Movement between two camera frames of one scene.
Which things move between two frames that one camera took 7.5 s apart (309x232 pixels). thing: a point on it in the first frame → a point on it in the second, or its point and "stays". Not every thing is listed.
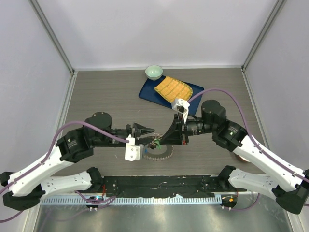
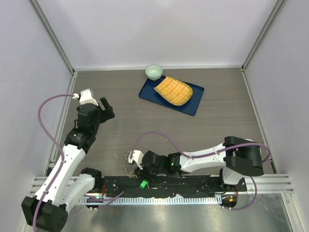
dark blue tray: x=147 y=92 stays
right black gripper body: x=190 y=128 → x=148 y=174
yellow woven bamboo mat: x=172 y=89 stays
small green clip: x=157 y=141 → x=143 y=184
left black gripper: x=137 y=131 → x=106 y=114
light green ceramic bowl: x=154 y=72 stays
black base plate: x=171 y=186 stays
